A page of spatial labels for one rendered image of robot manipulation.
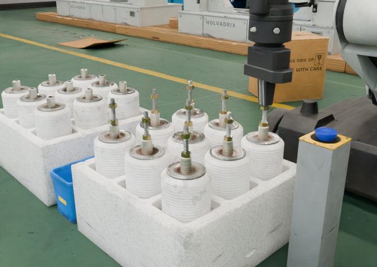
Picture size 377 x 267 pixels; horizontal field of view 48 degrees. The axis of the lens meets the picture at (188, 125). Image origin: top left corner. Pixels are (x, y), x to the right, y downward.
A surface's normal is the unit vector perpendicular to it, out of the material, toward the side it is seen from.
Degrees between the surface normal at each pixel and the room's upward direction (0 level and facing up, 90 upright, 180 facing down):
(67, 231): 0
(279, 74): 90
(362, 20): 95
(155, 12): 90
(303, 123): 45
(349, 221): 0
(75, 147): 90
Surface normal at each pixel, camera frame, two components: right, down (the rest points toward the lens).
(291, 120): -0.50, -0.48
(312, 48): 0.28, 0.33
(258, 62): -0.85, 0.18
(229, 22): -0.71, 0.25
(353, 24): -0.69, 0.48
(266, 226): 0.69, 0.26
